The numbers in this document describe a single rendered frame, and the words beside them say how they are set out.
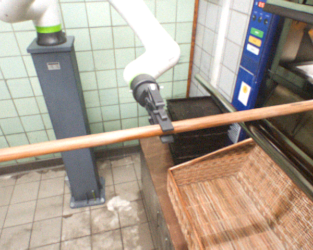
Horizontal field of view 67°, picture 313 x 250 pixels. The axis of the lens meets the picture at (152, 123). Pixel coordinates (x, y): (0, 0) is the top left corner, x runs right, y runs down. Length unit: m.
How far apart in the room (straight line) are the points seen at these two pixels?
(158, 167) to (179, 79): 0.90
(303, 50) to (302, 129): 0.35
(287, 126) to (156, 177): 0.68
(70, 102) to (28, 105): 0.65
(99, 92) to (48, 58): 0.69
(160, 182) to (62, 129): 0.67
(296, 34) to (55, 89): 1.16
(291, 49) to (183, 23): 0.92
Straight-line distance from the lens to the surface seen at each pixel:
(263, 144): 0.67
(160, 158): 1.42
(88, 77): 1.87
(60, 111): 1.46
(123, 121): 2.08
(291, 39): 1.16
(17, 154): 0.62
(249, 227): 1.21
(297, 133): 1.11
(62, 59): 1.32
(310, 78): 1.09
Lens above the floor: 1.56
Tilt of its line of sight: 35 degrees down
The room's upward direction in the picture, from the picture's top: straight up
